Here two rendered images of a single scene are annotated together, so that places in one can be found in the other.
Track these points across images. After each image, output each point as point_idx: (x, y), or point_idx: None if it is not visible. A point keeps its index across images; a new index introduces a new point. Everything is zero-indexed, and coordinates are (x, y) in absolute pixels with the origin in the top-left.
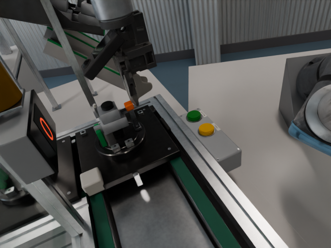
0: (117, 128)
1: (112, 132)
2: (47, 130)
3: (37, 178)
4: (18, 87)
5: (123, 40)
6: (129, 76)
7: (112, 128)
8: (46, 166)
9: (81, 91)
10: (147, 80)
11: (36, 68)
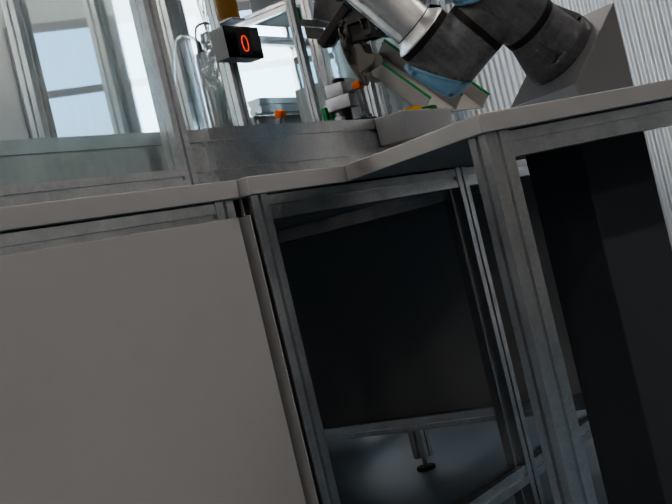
0: (339, 106)
1: (334, 110)
2: (244, 43)
3: (221, 58)
4: (311, 88)
5: (347, 8)
6: (343, 40)
7: (334, 105)
8: (226, 50)
9: None
10: (381, 60)
11: (384, 113)
